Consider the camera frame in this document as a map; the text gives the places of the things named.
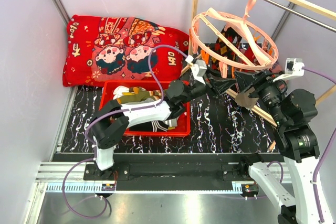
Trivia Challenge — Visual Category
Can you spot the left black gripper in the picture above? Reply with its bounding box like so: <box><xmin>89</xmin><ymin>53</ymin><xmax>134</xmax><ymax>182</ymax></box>
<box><xmin>180</xmin><ymin>67</ymin><xmax>236</xmax><ymax>105</ymax></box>

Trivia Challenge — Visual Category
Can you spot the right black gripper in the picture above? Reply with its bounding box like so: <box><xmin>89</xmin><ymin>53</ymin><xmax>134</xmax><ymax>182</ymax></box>
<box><xmin>232</xmin><ymin>68</ymin><xmax>288</xmax><ymax>126</ymax></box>

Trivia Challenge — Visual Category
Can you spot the pink round clip hanger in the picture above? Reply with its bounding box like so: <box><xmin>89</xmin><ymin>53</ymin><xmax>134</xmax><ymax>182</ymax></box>
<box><xmin>190</xmin><ymin>0</ymin><xmax>279</xmax><ymax>78</ymax></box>

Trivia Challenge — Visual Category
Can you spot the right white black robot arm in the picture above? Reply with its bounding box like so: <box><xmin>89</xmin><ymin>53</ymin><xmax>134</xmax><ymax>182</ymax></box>
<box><xmin>235</xmin><ymin>70</ymin><xmax>335</xmax><ymax>223</ymax></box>

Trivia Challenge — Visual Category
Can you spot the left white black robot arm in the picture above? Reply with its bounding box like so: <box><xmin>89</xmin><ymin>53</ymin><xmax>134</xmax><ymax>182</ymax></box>
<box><xmin>86</xmin><ymin>77</ymin><xmax>235</xmax><ymax>180</ymax></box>

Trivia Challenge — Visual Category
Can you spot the red patterned sock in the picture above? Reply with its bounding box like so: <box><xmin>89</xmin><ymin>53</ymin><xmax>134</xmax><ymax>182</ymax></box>
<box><xmin>240</xmin><ymin>42</ymin><xmax>259</xmax><ymax>65</ymax></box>

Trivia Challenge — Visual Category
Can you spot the black argyle sock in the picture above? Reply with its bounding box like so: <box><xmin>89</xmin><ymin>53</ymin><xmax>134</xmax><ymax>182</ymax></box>
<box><xmin>211</xmin><ymin>27</ymin><xmax>242</xmax><ymax>70</ymax></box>

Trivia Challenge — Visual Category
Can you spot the red plastic basket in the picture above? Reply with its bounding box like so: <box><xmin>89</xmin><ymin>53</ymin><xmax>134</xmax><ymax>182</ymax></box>
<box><xmin>99</xmin><ymin>80</ymin><xmax>191</xmax><ymax>137</ymax></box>

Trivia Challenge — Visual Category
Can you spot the black white striped sock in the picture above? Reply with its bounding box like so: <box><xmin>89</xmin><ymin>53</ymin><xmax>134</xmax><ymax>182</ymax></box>
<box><xmin>129</xmin><ymin>121</ymin><xmax>169</xmax><ymax>132</ymax></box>

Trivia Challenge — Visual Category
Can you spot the olive green sock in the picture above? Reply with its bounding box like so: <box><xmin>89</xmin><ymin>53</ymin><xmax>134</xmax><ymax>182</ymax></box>
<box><xmin>113</xmin><ymin>91</ymin><xmax>161</xmax><ymax>104</ymax></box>

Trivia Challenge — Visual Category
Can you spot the metal hanging rod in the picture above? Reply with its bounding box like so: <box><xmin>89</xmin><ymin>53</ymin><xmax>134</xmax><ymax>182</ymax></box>
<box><xmin>263</xmin><ymin>0</ymin><xmax>335</xmax><ymax>33</ymax></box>

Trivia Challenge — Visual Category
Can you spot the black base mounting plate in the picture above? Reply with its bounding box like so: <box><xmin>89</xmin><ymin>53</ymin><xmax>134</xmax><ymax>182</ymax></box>
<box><xmin>51</xmin><ymin>152</ymin><xmax>289</xmax><ymax>182</ymax></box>

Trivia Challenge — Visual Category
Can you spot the red cartoon print pillow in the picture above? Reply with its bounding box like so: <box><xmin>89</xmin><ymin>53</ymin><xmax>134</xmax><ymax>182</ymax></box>
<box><xmin>62</xmin><ymin>15</ymin><xmax>189</xmax><ymax>87</ymax></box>

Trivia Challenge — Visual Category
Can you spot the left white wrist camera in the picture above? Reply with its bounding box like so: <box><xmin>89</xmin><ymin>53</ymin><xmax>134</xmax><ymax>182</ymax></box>
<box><xmin>185</xmin><ymin>55</ymin><xmax>207</xmax><ymax>84</ymax></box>

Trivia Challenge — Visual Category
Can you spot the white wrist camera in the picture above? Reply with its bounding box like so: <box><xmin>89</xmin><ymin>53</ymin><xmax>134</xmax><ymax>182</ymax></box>
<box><xmin>273</xmin><ymin>58</ymin><xmax>305</xmax><ymax>82</ymax></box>
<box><xmin>185</xmin><ymin>55</ymin><xmax>207</xmax><ymax>84</ymax></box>

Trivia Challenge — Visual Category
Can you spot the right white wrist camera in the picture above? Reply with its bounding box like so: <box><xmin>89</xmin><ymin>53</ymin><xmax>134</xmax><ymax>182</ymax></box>
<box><xmin>273</xmin><ymin>58</ymin><xmax>305</xmax><ymax>82</ymax></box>

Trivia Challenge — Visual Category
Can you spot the wooden drying rack frame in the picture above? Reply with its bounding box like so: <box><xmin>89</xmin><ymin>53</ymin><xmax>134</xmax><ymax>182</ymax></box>
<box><xmin>180</xmin><ymin>0</ymin><xmax>336</xmax><ymax>154</ymax></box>

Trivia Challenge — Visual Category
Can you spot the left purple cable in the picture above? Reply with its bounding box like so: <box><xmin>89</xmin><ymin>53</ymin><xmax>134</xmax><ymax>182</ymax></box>
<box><xmin>61</xmin><ymin>44</ymin><xmax>188</xmax><ymax>219</ymax></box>

